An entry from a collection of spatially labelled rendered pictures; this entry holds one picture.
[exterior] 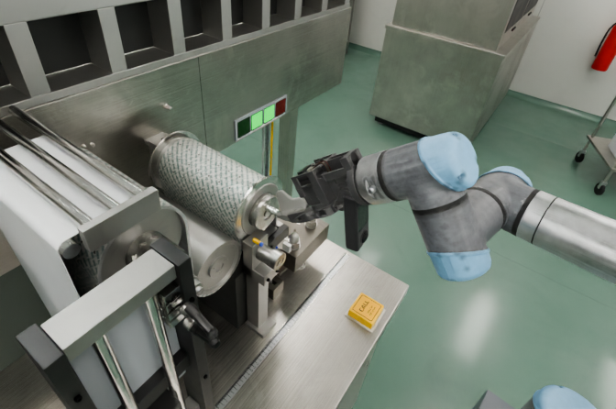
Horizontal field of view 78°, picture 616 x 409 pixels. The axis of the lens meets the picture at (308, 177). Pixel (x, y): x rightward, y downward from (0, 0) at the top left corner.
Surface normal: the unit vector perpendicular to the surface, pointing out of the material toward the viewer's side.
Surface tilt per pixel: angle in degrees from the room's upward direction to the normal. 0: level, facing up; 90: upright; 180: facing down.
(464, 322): 0
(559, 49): 90
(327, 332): 0
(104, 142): 90
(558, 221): 46
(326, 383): 0
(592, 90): 90
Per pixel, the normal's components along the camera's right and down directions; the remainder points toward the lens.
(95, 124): 0.81, 0.40
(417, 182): -0.63, 0.33
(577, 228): -0.52, -0.33
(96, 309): 0.08, -0.79
